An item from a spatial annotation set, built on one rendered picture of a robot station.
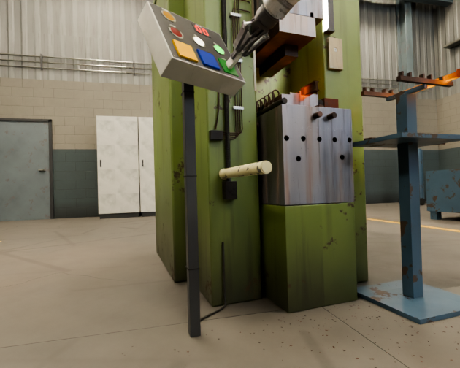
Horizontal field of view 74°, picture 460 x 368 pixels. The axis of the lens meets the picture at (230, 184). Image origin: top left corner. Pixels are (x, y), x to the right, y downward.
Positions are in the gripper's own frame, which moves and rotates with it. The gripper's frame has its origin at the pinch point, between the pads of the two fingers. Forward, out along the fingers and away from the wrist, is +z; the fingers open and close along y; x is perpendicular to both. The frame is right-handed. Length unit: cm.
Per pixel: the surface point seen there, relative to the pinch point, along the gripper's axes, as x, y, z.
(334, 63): 15, 77, -11
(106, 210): 194, 179, 512
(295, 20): 26, 43, -15
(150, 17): 15.8, -26.8, 5.7
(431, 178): -23, 446, 46
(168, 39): 3.3, -25.1, 3.9
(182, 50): -1.1, -21.6, 3.1
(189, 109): -7.7, -10.1, 21.0
